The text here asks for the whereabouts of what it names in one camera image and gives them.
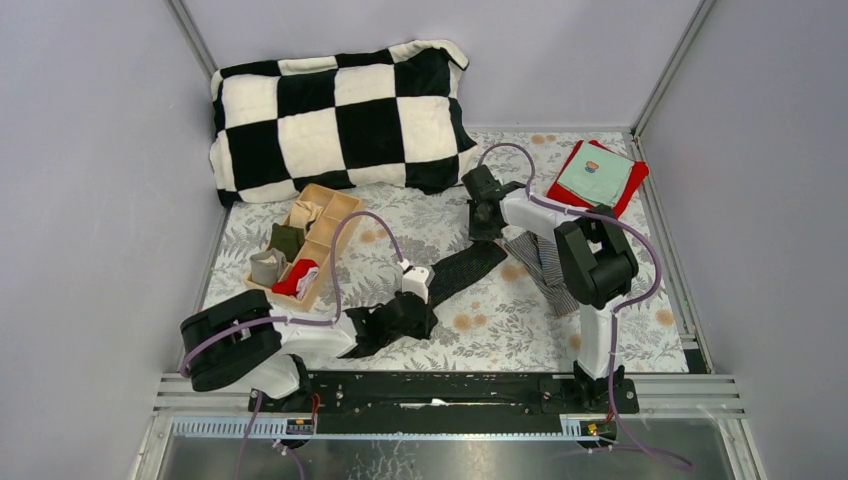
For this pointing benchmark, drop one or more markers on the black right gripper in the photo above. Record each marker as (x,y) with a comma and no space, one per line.
(477,233)

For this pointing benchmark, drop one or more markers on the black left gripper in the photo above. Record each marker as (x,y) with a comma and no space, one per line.
(428,324)

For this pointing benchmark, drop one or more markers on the grey striped underwear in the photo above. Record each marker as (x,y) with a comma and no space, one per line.
(541,260)

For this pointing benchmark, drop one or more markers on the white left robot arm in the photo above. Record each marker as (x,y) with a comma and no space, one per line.
(240,341)

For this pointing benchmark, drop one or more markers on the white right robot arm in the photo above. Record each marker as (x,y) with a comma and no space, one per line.
(594,256)

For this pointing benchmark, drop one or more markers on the mint green folded cloth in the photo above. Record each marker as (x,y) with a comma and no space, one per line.
(596,175)

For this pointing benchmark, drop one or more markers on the red rolled sock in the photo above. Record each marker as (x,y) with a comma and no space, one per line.
(300,278)

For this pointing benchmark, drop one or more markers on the wooden divided organizer box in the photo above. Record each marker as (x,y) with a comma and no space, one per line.
(325,241)

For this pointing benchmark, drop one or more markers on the dark green rolled sock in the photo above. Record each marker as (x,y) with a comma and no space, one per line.
(288,240)

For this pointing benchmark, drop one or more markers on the black white checkered pillow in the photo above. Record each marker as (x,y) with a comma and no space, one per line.
(341,121)

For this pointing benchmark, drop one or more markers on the beige rolled sock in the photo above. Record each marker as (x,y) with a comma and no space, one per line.
(304,213)

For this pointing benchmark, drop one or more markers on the grey rolled sock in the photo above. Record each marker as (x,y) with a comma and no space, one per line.
(267,267)

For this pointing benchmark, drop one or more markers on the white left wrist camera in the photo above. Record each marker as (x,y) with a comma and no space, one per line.
(416,280)

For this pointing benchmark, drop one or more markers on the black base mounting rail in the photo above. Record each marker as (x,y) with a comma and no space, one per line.
(382,402)

